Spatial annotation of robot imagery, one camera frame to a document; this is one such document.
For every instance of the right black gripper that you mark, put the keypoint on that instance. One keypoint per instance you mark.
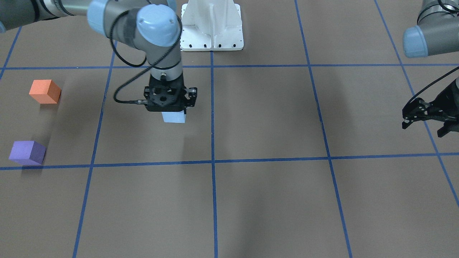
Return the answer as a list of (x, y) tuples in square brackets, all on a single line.
[(191, 98)]

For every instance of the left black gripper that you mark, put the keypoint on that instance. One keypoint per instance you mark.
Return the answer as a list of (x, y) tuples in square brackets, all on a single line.
[(450, 96)]

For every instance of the purple foam block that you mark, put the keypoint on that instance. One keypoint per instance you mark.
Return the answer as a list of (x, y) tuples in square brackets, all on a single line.
[(27, 153)]

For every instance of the orange foam block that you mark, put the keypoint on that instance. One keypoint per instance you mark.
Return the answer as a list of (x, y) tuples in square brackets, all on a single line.
[(45, 91)]

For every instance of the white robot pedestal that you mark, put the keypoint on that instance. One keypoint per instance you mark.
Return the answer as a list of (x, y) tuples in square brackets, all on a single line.
[(211, 25)]

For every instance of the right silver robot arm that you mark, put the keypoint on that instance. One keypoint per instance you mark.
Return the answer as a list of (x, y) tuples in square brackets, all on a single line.
[(141, 32)]

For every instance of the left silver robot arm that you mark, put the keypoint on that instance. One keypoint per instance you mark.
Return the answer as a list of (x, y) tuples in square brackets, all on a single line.
[(436, 32)]

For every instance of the light blue foam block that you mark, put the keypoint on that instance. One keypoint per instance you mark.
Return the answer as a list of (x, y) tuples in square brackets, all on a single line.
[(174, 117)]

